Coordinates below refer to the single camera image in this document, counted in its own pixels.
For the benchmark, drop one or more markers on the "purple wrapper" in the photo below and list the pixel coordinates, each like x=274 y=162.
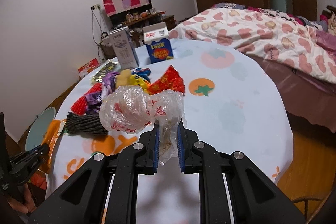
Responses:
x=95 y=99

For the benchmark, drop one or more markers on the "dark wooden tv stand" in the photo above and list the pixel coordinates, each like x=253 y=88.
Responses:
x=136 y=26

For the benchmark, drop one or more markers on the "orange plastic bag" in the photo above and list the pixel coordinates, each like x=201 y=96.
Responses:
x=52 y=135

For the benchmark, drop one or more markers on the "tall white grey carton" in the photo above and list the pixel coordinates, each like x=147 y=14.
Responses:
x=122 y=45

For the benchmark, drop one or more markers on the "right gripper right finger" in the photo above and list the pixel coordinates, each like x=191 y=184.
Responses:
x=189 y=161

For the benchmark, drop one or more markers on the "white wall power outlet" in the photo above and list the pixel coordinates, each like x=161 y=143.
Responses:
x=96 y=7

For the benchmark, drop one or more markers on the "tv with patchwork cover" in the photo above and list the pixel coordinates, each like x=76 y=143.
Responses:
x=113 y=7

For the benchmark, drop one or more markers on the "pink heart pattern quilt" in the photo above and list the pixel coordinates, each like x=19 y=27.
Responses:
x=267 y=34

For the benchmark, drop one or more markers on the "black foam fruit net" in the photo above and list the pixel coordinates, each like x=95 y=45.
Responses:
x=88 y=124

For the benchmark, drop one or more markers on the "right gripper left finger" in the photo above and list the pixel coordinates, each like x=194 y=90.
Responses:
x=148 y=162

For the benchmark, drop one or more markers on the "clear plastic bag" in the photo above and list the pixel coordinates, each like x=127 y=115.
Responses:
x=129 y=109

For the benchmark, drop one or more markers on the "fruit pattern white tablecloth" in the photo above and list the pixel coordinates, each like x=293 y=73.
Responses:
x=233 y=106

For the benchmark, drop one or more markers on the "yellow sponge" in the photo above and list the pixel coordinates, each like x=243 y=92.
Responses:
x=123 y=79

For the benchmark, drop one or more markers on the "person left hand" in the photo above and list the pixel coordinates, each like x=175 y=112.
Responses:
x=28 y=206

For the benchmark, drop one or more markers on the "blue crumpled wrapper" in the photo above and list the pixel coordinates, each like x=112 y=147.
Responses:
x=143 y=73

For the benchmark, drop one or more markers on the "yellow plastic wrapper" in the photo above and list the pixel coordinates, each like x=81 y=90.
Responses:
x=137 y=80

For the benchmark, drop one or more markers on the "blue white milk carton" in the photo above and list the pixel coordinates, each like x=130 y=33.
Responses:
x=156 y=39

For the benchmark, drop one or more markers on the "red orange snack wrapper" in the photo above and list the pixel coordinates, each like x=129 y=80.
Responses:
x=171 y=80

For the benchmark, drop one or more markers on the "red foam fruit net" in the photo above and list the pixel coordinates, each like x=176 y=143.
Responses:
x=80 y=106

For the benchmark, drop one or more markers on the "red white box on floor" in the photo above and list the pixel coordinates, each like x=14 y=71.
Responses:
x=87 y=68

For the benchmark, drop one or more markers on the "gold black foil packet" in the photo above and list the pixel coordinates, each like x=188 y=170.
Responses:
x=107 y=68

